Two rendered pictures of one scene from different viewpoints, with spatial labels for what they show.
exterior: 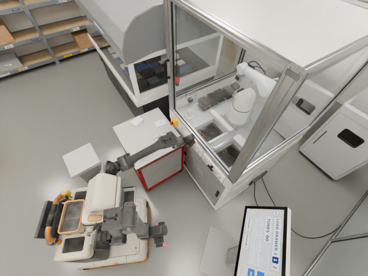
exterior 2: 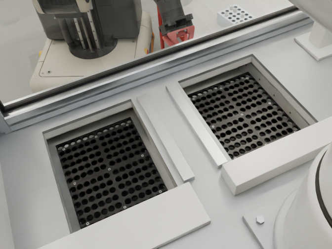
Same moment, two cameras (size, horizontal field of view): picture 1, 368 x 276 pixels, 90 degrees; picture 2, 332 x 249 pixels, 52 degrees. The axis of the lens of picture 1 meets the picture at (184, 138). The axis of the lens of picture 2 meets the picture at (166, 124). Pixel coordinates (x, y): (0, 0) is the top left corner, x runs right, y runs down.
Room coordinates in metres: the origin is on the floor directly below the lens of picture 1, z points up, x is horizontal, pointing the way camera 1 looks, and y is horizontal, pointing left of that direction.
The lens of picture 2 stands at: (1.09, -0.76, 1.50)
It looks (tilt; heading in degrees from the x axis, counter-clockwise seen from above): 52 degrees down; 105
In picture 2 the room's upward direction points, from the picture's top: 6 degrees counter-clockwise
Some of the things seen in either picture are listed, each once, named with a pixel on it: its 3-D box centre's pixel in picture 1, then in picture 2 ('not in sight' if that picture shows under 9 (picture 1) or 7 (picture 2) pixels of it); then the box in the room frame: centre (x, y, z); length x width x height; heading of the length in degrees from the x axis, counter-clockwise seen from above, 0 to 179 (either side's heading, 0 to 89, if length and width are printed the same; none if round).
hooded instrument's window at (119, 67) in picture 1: (143, 34); not in sight; (2.60, 0.61, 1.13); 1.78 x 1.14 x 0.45; 35
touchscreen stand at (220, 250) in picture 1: (239, 253); not in sight; (0.11, -0.52, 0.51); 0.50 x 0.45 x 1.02; 72
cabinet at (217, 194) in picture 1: (223, 149); not in sight; (1.24, -0.51, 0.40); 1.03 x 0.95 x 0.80; 35
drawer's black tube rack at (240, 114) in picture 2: not in sight; (240, 123); (1.12, -0.26, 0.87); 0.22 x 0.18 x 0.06; 125
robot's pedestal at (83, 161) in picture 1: (95, 174); not in sight; (0.84, 1.01, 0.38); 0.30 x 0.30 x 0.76; 38
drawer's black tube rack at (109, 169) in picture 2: not in sight; (112, 177); (0.87, -0.44, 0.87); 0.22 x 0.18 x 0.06; 125
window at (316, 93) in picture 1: (306, 111); not in sight; (0.85, -0.79, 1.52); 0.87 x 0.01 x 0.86; 125
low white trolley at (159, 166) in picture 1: (152, 152); not in sight; (1.17, 0.39, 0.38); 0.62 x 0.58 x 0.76; 35
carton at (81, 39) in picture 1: (84, 37); not in sight; (4.14, 2.33, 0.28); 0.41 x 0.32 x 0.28; 128
